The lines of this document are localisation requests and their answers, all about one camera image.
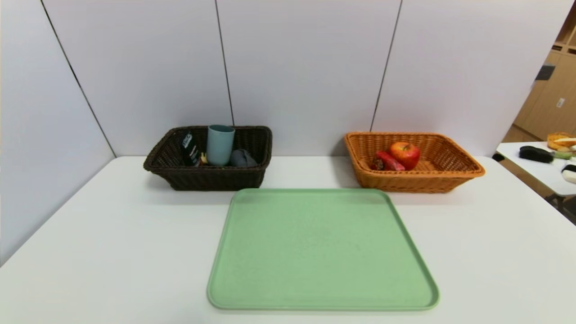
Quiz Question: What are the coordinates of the dark grey towel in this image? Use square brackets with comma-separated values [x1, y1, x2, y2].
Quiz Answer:
[229, 149, 258, 168]

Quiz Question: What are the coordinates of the blue-grey plastic cup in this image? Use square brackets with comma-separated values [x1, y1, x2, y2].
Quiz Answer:
[207, 125, 236, 167]

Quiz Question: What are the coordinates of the dark glass cone bottle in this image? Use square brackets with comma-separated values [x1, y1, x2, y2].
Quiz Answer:
[180, 130, 201, 167]

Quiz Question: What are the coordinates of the red juice carton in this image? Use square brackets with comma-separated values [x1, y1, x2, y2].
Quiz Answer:
[370, 150, 406, 171]

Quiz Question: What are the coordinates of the red apple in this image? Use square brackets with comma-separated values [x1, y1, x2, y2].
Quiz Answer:
[390, 141, 421, 171]

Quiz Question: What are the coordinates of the dark brown wicker basket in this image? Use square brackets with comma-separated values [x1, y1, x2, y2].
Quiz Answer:
[144, 126, 273, 191]

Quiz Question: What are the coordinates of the orange wicker basket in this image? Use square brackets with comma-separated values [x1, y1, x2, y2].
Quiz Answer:
[344, 131, 486, 193]

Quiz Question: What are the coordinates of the light green plastic tray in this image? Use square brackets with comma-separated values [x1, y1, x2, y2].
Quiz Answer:
[207, 188, 440, 311]

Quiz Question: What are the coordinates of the wooden cabinet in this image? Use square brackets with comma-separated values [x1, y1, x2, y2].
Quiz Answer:
[502, 4, 576, 142]

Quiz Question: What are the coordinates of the orange woven bowl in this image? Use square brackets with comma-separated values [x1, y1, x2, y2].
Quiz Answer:
[547, 132, 576, 150]

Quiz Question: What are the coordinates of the black brush green handle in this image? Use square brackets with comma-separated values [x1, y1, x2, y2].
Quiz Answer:
[519, 145, 574, 163]

